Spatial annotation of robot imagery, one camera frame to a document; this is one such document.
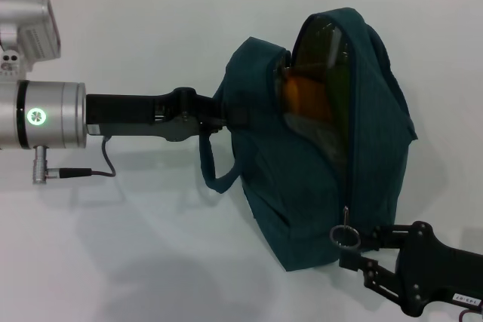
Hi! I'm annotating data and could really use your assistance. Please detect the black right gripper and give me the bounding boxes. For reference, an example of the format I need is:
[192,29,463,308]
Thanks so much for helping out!
[338,221,483,317]

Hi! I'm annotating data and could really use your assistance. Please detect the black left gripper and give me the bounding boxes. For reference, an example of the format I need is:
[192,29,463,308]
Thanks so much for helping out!
[85,87,252,142]

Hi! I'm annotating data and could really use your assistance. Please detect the metal zipper pull ring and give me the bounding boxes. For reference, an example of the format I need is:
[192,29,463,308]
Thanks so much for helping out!
[329,205,363,250]

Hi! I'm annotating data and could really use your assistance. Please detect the orange yellow pear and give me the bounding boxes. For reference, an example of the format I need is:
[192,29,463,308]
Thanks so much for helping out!
[281,75,333,119]

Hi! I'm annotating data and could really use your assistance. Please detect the dark teal insulated lunch bag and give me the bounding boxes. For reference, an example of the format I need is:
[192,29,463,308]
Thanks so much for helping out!
[198,7,419,273]

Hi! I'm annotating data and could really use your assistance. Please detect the clear blue-rimmed food box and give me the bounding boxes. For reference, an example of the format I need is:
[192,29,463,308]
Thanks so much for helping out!
[278,14,348,74]

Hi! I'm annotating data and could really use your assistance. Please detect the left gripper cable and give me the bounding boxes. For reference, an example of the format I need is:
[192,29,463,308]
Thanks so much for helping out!
[32,135,116,186]

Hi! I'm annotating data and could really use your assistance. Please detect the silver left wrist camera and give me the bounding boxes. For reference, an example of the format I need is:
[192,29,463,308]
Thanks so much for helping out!
[0,0,61,82]

